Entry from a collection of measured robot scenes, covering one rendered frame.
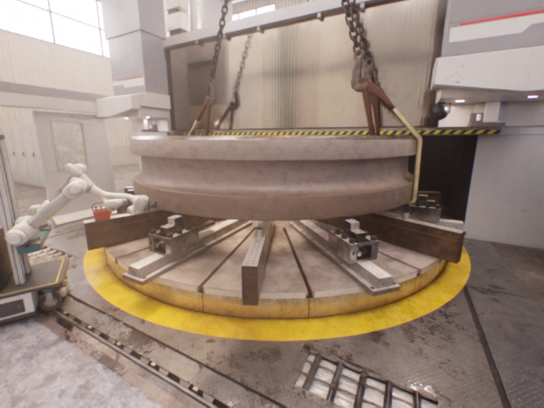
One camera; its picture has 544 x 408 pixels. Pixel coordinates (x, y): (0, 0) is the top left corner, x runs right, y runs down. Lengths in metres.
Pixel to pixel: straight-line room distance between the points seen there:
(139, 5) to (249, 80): 2.57
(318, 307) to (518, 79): 2.97
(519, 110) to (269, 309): 3.91
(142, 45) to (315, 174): 4.88
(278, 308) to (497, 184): 4.23
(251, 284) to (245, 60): 5.33
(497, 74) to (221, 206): 3.14
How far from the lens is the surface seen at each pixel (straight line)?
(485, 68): 3.63
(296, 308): 2.81
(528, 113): 4.68
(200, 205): 3.11
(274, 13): 6.41
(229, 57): 6.97
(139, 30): 6.80
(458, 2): 4.22
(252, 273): 2.33
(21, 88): 6.67
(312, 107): 5.75
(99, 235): 4.16
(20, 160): 13.59
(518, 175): 5.71
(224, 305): 2.87
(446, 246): 3.77
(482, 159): 5.58
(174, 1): 8.41
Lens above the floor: 1.76
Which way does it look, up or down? 11 degrees down
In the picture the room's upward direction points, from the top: straight up
